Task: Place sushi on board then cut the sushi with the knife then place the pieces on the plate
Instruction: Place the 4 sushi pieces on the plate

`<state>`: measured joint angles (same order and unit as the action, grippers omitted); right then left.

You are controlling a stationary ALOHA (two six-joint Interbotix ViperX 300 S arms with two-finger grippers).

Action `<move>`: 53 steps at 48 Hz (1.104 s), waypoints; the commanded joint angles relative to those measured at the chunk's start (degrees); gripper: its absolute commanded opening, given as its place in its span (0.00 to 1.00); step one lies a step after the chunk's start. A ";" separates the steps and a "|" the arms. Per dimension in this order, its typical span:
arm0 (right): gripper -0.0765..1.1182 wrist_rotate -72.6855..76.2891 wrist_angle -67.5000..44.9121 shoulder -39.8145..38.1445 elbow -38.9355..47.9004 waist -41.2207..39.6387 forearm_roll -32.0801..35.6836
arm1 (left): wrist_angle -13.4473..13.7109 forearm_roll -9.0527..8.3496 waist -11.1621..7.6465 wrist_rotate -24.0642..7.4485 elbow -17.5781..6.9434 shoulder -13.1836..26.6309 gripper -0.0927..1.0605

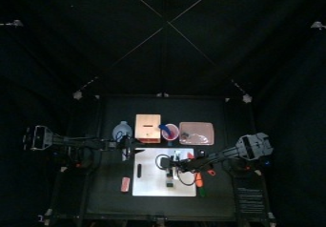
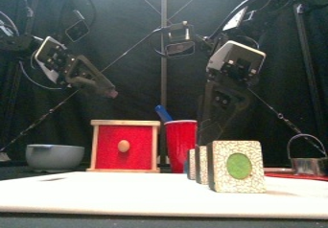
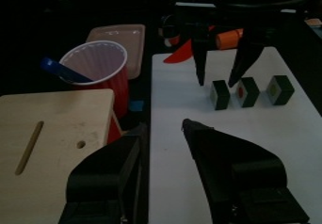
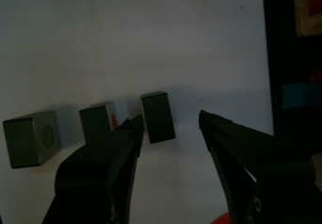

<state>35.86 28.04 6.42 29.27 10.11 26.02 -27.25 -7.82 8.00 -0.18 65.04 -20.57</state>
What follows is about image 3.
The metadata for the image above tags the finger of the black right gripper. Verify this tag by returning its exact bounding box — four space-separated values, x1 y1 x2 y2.
226 36 267 88
191 38 208 88

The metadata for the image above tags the wooden box with slot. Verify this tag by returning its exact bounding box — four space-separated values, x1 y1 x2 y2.
0 88 123 224

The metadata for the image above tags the small blue block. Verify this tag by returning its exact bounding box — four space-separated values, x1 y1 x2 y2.
127 100 144 113

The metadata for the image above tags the toy sushi piece green filling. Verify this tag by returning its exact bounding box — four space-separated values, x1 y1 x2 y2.
266 74 295 106

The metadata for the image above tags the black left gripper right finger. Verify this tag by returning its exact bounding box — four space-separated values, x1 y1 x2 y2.
182 118 311 224

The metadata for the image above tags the white cutting board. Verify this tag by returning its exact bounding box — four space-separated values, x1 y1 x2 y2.
148 46 322 224

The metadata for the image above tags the red toy knife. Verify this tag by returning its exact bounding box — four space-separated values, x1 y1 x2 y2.
162 24 218 65

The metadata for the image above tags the toy sushi piece red filling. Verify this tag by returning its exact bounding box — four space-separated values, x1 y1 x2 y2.
235 76 262 108

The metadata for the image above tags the blue plastic spoon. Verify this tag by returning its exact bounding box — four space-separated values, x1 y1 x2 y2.
40 56 95 85

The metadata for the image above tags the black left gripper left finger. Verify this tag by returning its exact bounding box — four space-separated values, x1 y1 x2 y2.
57 122 151 224

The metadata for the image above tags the pinkish brown rectangular plate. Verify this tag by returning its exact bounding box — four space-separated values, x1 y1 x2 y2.
85 24 146 80

